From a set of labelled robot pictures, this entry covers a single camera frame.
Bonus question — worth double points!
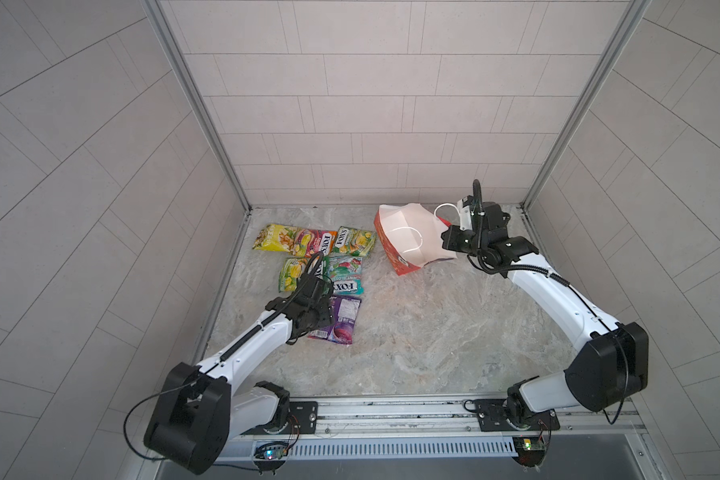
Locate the pink Fox's candy packet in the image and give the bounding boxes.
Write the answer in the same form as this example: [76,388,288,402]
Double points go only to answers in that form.
[291,229,338,258]

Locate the circuit board with led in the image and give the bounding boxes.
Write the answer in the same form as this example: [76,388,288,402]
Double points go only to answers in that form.
[512,436,547,456]
[254,441,289,461]

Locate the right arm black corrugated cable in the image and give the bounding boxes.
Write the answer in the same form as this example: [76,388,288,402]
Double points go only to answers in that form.
[469,178,631,426]

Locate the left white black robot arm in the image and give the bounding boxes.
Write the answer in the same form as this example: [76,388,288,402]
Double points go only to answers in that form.
[143,273,333,474]

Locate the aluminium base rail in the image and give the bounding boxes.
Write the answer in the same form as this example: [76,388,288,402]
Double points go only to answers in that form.
[146,392,646,442]

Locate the right circuit board with LED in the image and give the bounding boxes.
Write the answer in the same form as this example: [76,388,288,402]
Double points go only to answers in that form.
[512,436,547,456]

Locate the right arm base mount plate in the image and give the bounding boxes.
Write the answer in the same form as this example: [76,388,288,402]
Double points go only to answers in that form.
[462,398,560,432]

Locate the purple snack packet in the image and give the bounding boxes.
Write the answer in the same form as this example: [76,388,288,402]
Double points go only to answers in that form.
[307,296,362,345]

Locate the white ventilation grille strip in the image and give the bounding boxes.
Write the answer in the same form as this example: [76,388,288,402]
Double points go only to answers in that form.
[285,436,518,461]

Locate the yellow green Fox's candy packet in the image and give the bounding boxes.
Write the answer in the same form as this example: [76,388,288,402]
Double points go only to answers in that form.
[331,226,377,257]

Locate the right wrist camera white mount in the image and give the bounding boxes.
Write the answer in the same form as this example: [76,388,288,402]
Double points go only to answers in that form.
[456,199,473,231]

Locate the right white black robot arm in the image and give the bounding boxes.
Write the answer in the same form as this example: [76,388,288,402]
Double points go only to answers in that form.
[441,196,649,430]

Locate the yellow green chips packet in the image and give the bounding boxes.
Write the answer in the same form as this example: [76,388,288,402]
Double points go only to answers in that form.
[253,224,302,256]

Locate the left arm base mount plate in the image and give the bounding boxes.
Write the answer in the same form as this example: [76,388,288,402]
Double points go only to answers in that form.
[243,401,319,436]

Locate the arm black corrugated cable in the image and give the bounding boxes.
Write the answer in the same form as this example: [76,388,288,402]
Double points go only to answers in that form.
[469,178,631,426]
[212,251,326,361]

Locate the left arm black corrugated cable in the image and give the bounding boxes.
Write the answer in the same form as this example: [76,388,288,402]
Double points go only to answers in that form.
[212,251,326,361]

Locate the red white paper bag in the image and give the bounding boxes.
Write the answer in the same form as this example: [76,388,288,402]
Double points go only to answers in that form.
[374,203,457,276]

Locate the left circuit board with LED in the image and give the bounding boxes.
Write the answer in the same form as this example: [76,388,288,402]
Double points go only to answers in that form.
[254,441,289,461]

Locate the teal green snack packet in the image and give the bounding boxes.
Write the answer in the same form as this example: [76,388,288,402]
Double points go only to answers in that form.
[325,256,364,295]

